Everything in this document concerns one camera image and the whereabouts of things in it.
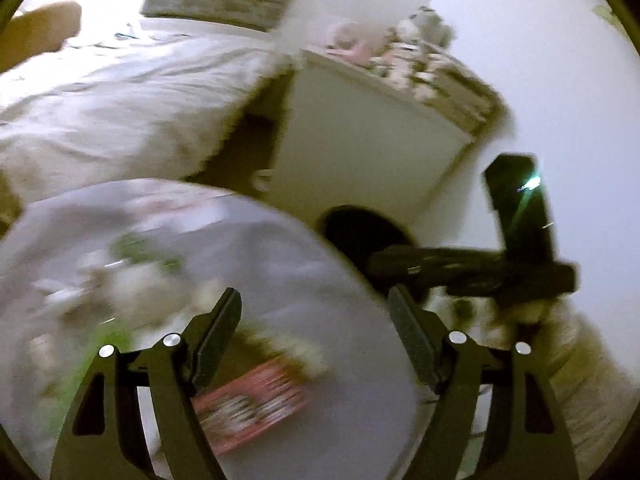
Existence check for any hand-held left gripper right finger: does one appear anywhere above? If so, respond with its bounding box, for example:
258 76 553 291
387 284 581 480

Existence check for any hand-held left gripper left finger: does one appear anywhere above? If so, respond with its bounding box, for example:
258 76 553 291
49 287 243 480

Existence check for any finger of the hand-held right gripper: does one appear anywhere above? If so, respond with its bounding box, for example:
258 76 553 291
367 245 453 291

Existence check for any black trash bin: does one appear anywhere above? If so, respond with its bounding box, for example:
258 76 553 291
317 205 426 291

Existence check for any red snack box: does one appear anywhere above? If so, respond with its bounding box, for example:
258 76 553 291
192 357 311 456

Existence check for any green leafy wrapper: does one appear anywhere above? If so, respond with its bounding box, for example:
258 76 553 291
107 235 183 273

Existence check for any light green bottle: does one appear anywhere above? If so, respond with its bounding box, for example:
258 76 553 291
45 325 131 411

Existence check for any grey floral tablecloth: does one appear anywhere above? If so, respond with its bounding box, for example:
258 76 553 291
0 178 436 480

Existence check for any white cabinet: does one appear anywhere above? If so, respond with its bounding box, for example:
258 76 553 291
267 47 511 231

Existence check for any stack of books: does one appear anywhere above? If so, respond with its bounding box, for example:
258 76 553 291
370 42 506 133

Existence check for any pink desk fan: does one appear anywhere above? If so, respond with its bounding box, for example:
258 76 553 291
325 20 381 63

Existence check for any grey plush toy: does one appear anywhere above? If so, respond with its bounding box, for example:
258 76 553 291
397 7 456 46

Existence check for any bed with white duvet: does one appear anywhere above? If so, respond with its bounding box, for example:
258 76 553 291
0 20 296 196

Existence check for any brown padded headboard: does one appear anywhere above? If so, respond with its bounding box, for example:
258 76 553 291
0 1 83 73

